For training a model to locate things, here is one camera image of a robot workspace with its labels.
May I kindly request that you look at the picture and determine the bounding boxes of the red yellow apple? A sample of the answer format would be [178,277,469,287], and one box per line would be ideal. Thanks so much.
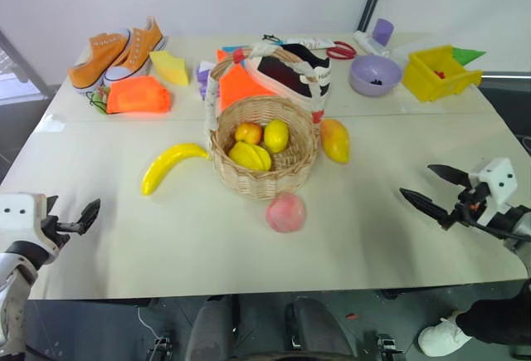
[234,121,265,145]

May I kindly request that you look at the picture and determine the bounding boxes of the dark rounded shape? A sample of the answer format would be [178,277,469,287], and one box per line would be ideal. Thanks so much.
[183,294,242,361]

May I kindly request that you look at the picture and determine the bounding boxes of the purple plastic bowl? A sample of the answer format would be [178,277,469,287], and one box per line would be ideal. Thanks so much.
[348,54,403,98]

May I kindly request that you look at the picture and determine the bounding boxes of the yellow starfruit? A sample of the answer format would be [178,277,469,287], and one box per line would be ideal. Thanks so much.
[227,140,273,173]

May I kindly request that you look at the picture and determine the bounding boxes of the white floor cable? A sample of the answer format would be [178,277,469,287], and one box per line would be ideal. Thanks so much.
[137,305,168,339]

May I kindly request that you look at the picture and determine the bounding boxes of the yellow wedge sponge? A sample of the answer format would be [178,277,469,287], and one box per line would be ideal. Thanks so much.
[149,49,192,86]

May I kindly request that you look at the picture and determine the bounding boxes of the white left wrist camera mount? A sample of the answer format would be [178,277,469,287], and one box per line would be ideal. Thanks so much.
[0,193,50,256]

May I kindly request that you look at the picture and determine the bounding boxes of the orange mesh bag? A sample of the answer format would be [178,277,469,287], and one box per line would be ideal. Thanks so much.
[105,76,173,115]

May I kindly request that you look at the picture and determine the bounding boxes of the purple white block stack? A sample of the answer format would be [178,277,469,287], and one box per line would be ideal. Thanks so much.
[194,60,217,101]

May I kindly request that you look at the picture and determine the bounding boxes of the black trouser leg of person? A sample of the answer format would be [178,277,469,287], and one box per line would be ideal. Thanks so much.
[455,281,531,346]

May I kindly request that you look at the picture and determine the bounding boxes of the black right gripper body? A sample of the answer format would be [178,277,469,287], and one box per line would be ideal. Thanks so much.
[449,182,491,228]

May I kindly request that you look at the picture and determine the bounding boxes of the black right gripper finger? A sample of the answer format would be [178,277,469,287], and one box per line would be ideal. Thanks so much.
[398,188,453,231]
[426,163,473,188]

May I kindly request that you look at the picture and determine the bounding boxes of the grey window frame bar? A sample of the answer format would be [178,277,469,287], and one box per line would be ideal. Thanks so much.
[0,28,56,99]

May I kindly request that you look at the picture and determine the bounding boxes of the white tube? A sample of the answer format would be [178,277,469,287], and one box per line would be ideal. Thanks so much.
[285,37,335,51]

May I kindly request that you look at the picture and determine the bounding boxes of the small green red toy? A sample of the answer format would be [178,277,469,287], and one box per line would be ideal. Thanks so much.
[87,85,111,116]

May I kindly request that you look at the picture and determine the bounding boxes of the white plastic package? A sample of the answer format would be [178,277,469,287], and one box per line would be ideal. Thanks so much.
[353,29,392,57]

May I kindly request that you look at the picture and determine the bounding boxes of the yellow banana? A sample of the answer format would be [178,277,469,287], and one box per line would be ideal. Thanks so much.
[140,142,213,198]

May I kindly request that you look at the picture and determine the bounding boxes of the white shoe of person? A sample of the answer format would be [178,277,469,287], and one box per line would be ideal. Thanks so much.
[417,310,475,359]

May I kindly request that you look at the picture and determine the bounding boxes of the yellow plastic bin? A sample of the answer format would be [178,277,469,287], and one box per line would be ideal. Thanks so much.
[401,45,485,103]

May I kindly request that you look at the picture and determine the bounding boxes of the purple cup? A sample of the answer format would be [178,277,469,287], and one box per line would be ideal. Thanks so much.
[373,17,396,47]

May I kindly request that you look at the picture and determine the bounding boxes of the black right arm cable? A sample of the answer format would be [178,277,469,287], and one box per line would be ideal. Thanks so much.
[475,220,531,244]

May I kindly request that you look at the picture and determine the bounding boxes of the wicker basket with wrapped handle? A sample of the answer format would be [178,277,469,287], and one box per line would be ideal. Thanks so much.
[204,42,334,201]

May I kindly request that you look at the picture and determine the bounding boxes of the yellow red mango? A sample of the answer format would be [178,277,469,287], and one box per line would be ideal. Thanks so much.
[319,118,351,165]

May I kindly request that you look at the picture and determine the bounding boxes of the black white pink sneaker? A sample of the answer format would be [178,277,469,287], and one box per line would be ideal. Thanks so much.
[243,42,333,101]

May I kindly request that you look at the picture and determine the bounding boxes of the red scissors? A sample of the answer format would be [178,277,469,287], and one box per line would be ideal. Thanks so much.
[324,41,358,61]

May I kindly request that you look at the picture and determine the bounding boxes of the black metal bracket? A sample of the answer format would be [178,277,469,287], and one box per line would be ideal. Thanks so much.
[363,330,407,361]
[144,334,174,361]

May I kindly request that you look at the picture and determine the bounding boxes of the yellow lemon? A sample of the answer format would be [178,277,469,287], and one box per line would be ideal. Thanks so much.
[263,119,290,154]

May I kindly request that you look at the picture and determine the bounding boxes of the pink peach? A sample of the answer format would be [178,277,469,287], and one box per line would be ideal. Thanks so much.
[265,192,308,235]

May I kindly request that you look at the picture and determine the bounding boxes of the green triangular piece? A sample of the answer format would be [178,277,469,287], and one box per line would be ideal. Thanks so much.
[451,46,488,68]

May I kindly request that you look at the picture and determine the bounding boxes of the orange canvas sneaker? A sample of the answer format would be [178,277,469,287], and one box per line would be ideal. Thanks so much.
[66,31,132,95]
[102,15,169,88]

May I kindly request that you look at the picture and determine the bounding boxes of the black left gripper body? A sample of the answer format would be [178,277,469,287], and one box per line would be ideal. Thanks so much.
[39,210,72,251]

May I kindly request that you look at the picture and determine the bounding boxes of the orange cloth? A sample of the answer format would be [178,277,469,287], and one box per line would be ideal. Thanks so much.
[216,48,278,112]

